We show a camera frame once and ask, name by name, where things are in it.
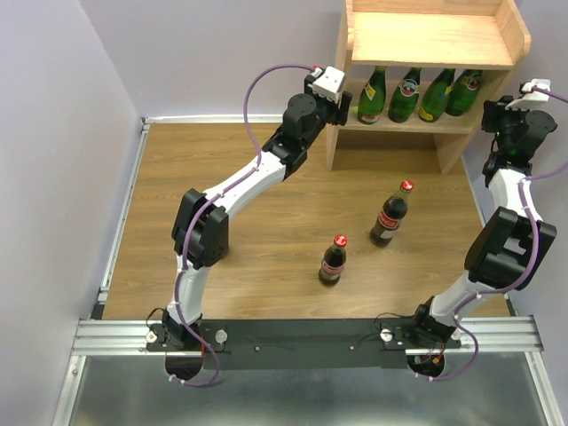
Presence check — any cola bottle front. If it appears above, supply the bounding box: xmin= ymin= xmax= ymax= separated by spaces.
xmin=319 ymin=234 xmax=348 ymax=287

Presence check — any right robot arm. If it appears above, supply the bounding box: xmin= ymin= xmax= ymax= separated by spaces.
xmin=408 ymin=87 xmax=557 ymax=348

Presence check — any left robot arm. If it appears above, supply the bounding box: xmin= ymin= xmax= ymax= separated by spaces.
xmin=162 ymin=67 xmax=352 ymax=351

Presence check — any cola bottle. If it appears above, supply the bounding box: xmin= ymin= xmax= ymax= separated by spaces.
xmin=319 ymin=234 xmax=348 ymax=287
xmin=369 ymin=180 xmax=414 ymax=247

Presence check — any green bottle yellow label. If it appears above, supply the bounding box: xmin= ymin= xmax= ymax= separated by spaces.
xmin=418 ymin=68 xmax=455 ymax=122

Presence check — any wooden two-tier shelf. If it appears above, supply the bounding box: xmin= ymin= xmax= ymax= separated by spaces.
xmin=326 ymin=1 xmax=532 ymax=174

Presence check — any green bottle red-blue label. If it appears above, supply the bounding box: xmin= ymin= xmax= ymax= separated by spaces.
xmin=445 ymin=69 xmax=483 ymax=116

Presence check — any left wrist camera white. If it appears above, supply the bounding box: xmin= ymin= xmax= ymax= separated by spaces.
xmin=308 ymin=67 xmax=345 ymax=104

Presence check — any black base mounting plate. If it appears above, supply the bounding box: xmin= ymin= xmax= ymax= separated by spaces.
xmin=146 ymin=314 xmax=460 ymax=372

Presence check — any aluminium frame rail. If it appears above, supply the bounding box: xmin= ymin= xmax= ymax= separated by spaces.
xmin=56 ymin=123 xmax=563 ymax=425

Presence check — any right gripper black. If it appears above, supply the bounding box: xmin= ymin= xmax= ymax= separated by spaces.
xmin=477 ymin=96 xmax=531 ymax=154

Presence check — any green bottle red-white label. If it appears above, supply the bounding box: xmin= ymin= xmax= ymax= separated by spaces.
xmin=388 ymin=67 xmax=422 ymax=123

